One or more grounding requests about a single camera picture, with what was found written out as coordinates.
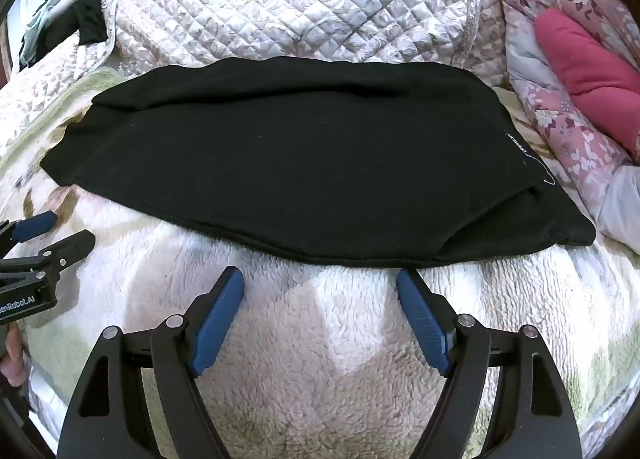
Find person's left hand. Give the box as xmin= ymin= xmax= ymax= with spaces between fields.
xmin=0 ymin=324 xmax=27 ymax=388

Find floral fleece blanket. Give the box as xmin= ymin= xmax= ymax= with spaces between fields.
xmin=0 ymin=66 xmax=640 ymax=459

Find plain pink pillow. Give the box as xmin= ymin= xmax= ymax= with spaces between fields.
xmin=535 ymin=8 xmax=640 ymax=162

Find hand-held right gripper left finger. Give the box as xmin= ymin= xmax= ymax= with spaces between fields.
xmin=56 ymin=265 xmax=246 ymax=459

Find pink floral comforter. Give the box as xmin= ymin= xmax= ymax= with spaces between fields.
xmin=502 ymin=0 xmax=640 ymax=255

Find dark clothes pile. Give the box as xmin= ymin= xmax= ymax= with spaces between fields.
xmin=19 ymin=0 xmax=83 ymax=70

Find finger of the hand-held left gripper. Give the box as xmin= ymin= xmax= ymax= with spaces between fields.
xmin=0 ymin=230 xmax=97 ymax=274
xmin=0 ymin=211 xmax=57 ymax=246

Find dark hanging clothes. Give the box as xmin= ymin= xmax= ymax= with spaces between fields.
xmin=47 ymin=0 xmax=112 ymax=47

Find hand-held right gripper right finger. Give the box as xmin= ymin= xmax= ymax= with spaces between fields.
xmin=395 ymin=268 xmax=583 ymax=459

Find black pants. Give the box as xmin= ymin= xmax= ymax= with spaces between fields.
xmin=40 ymin=57 xmax=597 ymax=269

